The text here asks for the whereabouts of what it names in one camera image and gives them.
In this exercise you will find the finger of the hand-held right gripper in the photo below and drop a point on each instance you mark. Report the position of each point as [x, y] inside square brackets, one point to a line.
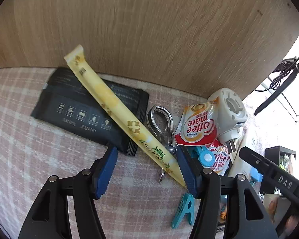
[256, 160]

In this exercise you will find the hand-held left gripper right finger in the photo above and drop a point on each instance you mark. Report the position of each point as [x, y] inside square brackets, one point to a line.
[186, 171]

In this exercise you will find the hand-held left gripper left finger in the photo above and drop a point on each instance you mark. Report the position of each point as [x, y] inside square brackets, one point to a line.
[106, 174]

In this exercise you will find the red white creamer packet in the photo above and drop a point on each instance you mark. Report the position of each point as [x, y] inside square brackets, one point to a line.
[220, 160]
[196, 127]

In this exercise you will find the white plug-in device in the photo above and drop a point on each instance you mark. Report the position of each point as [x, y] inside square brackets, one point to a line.
[229, 114]

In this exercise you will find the silver metal clamp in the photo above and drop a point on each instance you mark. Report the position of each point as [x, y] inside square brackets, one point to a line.
[164, 122]

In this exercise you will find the yellow tea stick packet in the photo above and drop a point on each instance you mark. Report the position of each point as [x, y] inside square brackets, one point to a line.
[109, 99]

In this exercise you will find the person's right hand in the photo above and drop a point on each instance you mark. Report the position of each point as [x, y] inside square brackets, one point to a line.
[275, 208]

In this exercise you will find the blue plastic clip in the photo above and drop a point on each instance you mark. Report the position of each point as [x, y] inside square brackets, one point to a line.
[256, 176]

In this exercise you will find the light blue sealing clip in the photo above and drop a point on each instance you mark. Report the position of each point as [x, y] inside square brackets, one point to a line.
[201, 156]

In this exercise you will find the teal clothespin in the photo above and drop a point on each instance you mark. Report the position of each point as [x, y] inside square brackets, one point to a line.
[185, 208]

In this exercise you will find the black tripod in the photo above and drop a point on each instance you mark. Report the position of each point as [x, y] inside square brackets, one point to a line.
[274, 97]

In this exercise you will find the black wet wipes packet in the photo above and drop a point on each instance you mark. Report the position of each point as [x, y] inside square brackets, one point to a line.
[64, 104]

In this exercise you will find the wooden board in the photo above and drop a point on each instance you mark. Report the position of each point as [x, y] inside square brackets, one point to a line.
[139, 29]

